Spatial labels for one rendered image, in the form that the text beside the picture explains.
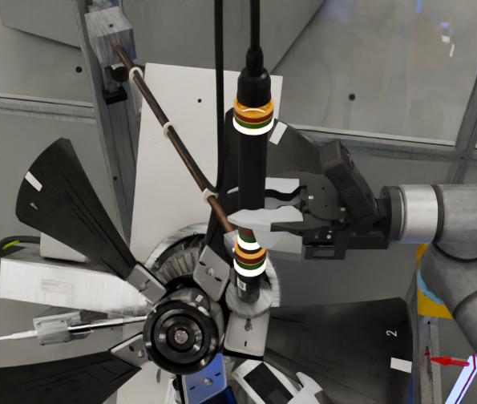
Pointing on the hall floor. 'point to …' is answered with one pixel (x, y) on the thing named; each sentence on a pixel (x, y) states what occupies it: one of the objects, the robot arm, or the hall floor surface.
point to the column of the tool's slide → (111, 127)
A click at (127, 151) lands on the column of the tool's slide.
